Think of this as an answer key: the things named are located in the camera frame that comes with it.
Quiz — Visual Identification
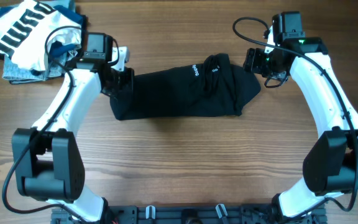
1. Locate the black t-shirt with logo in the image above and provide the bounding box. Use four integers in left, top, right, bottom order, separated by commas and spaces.
110, 54, 261, 120

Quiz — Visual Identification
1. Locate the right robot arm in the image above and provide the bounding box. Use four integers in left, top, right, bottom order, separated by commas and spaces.
244, 37, 358, 223

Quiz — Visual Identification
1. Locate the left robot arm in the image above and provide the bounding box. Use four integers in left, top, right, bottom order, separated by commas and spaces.
2, 62, 134, 223

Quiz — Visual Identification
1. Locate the dark blue folded garment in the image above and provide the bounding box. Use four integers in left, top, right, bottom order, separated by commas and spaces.
0, 5, 85, 77

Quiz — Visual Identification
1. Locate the white shirt with black letters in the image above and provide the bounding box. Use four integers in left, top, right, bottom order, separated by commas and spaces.
0, 0, 81, 71

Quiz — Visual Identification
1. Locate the light grey-blue folded garment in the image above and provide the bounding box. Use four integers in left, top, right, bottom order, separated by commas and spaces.
2, 0, 82, 83

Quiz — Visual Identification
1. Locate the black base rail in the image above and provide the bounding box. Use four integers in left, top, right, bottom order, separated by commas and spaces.
50, 203, 327, 224

